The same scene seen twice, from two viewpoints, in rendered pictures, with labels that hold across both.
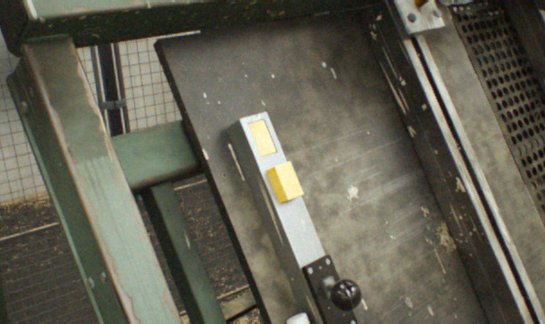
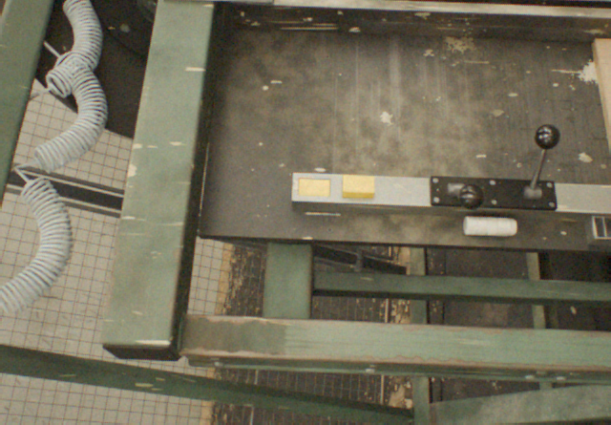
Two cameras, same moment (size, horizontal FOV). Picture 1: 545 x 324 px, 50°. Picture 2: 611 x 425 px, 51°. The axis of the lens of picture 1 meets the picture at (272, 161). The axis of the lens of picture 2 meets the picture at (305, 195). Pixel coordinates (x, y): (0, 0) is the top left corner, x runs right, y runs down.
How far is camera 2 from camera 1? 31 cm
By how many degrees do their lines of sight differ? 14
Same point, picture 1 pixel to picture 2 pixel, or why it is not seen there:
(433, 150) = (381, 21)
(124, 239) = (353, 341)
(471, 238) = (471, 24)
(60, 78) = (215, 336)
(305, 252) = (420, 195)
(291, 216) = (387, 193)
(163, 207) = (333, 286)
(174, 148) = (290, 258)
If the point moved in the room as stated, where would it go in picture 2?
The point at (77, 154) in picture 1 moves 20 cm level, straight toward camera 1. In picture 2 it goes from (277, 349) to (350, 388)
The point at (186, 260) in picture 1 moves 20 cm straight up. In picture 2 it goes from (381, 286) to (275, 263)
